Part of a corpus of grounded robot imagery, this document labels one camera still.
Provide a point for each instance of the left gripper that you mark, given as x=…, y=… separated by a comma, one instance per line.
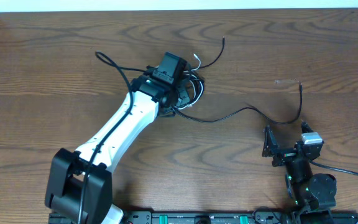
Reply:
x=184, y=86

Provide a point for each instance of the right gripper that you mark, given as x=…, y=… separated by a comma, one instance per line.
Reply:
x=271, y=147

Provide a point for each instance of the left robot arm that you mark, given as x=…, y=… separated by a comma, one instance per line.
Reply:
x=79, y=188

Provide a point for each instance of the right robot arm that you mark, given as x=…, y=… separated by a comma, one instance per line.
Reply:
x=314, y=194

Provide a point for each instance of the clear tape strip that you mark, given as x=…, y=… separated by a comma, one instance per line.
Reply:
x=286, y=81

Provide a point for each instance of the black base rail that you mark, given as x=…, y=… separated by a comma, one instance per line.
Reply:
x=260, y=216

